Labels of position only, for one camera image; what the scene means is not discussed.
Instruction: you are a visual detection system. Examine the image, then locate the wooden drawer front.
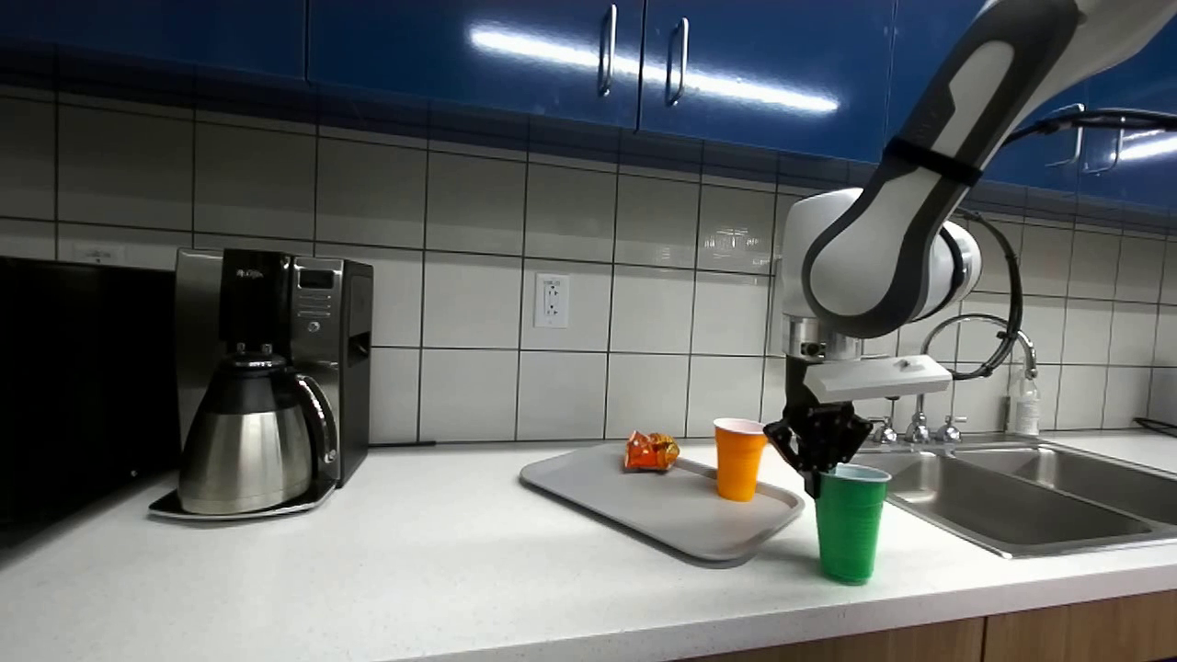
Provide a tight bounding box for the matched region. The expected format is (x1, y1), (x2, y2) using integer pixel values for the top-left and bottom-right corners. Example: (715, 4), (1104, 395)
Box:
(981, 590), (1177, 662)
(690, 619), (984, 662)

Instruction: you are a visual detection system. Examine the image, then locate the silver cabinet handle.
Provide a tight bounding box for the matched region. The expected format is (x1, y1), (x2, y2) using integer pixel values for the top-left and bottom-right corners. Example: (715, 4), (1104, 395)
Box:
(597, 0), (623, 102)
(663, 14), (694, 112)
(1087, 120), (1129, 177)

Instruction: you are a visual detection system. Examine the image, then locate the white wall outlet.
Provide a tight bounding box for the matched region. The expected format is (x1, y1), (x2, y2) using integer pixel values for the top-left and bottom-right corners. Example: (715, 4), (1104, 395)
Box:
(534, 269), (577, 335)

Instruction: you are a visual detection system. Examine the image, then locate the grey plastic tray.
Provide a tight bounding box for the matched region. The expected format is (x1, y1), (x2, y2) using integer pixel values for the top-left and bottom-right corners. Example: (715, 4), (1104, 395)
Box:
(515, 439), (809, 570)

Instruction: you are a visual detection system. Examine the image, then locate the steel coffee carafe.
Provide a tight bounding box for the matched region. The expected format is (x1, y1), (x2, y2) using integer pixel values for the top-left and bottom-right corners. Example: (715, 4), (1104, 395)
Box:
(175, 352), (342, 517)

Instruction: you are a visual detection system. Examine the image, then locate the black microwave oven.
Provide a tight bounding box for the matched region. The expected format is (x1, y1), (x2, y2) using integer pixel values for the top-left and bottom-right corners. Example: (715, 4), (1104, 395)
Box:
(0, 253), (185, 552)

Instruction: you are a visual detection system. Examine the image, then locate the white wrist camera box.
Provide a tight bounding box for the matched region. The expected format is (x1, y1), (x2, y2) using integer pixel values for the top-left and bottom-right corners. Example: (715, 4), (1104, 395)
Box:
(799, 349), (961, 408)

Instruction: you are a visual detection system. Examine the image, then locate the orange plastic cup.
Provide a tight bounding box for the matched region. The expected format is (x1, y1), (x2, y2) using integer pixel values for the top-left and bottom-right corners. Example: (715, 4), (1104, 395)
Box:
(711, 416), (771, 504)

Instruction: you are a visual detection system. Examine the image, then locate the chrome gooseneck faucet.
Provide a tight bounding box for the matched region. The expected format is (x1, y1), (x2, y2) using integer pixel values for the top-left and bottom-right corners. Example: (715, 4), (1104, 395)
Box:
(912, 310), (1044, 446)

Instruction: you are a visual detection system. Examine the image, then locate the stainless steel sink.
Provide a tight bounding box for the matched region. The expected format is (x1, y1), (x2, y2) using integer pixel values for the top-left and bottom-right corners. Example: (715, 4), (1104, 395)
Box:
(857, 433), (1177, 564)

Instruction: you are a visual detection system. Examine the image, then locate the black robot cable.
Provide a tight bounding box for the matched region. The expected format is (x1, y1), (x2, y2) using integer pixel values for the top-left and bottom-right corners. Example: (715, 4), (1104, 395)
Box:
(941, 102), (1177, 387)

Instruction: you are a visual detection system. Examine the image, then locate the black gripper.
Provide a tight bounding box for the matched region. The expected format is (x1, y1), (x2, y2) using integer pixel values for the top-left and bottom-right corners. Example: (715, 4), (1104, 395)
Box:
(760, 359), (878, 501)

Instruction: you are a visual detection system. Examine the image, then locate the green plastic cup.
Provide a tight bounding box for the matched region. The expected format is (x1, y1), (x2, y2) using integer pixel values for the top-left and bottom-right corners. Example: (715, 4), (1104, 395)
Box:
(814, 460), (897, 590)

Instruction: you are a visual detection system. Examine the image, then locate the clear soap bottle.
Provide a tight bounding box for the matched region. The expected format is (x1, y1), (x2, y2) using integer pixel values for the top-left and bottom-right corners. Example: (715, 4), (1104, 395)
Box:
(1004, 373), (1044, 440)

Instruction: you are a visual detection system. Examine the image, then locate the orange cheetos snack bag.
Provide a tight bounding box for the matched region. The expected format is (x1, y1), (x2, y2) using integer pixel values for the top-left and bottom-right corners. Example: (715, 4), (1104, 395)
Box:
(623, 430), (685, 478)

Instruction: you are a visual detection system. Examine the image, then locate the steel black coffee maker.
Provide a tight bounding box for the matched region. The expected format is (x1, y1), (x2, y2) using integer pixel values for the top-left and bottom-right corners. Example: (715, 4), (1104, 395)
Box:
(148, 246), (377, 525)

